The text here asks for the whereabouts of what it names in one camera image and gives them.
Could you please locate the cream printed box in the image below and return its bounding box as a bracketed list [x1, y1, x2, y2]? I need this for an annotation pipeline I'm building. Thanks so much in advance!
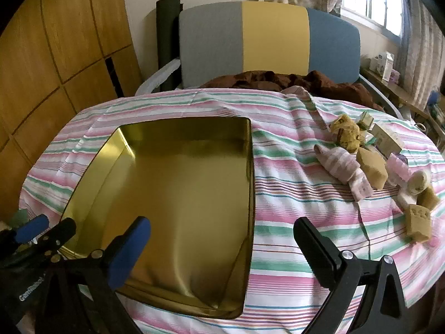
[370, 123, 404, 155]

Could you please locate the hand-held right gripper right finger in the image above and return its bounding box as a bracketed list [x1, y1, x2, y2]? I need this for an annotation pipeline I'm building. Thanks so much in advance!
[294, 217, 408, 334]

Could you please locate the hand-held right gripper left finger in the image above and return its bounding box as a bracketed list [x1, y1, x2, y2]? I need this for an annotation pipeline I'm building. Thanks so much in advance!
[35, 217, 152, 334]

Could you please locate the striped bedsheet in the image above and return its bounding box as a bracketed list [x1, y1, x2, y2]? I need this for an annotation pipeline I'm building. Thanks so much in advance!
[19, 87, 445, 334]

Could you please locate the gold tin tray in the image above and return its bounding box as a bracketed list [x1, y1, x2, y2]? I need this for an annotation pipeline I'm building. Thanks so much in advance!
[59, 116, 256, 321]

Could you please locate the brown sponge block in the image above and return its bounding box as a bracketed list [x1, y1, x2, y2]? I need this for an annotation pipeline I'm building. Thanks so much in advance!
[405, 203, 432, 243]
[356, 146, 388, 189]
[417, 184, 440, 211]

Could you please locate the pink hair roller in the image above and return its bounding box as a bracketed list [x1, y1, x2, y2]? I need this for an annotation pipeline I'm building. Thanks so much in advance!
[387, 153, 411, 185]

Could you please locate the wooden wardrobe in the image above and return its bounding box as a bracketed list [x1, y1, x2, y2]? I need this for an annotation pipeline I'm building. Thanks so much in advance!
[0, 0, 143, 216]

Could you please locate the cream bandage roll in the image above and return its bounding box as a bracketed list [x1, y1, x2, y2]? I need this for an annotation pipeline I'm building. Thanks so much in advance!
[408, 170, 430, 192]

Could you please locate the tall white carton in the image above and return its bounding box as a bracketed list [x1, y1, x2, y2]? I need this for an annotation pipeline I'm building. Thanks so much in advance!
[380, 52, 395, 80]

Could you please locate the wooden desk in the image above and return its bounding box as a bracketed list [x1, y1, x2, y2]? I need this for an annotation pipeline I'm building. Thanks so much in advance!
[362, 66, 432, 119]

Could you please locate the white sponge block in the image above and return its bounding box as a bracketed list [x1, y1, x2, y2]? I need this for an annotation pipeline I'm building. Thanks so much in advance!
[396, 184, 421, 209]

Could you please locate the small green box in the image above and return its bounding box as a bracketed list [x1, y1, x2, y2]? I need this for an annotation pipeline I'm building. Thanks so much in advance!
[355, 110, 374, 131]

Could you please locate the grey bed frame rail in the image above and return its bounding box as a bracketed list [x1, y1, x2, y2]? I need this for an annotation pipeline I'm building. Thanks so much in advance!
[135, 59, 181, 97]
[358, 73, 411, 119]

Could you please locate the grey yellow blue headboard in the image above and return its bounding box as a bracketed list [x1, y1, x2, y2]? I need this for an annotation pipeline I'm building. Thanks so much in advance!
[179, 2, 362, 89]

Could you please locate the brown blanket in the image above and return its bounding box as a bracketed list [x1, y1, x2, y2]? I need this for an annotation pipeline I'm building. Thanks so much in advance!
[200, 70, 385, 112]

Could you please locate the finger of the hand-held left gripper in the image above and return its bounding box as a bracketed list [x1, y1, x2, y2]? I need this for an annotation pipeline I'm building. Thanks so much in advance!
[35, 217, 77, 263]
[13, 214, 49, 245]

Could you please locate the yellow printed cloth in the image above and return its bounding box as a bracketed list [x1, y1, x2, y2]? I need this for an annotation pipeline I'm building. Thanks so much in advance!
[330, 113, 365, 154]

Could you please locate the pink striped sock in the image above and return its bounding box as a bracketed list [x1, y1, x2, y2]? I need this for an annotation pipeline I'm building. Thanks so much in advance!
[314, 144, 374, 202]

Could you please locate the dark rolled mat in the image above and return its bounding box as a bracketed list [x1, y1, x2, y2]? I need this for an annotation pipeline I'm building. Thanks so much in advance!
[155, 0, 183, 93]

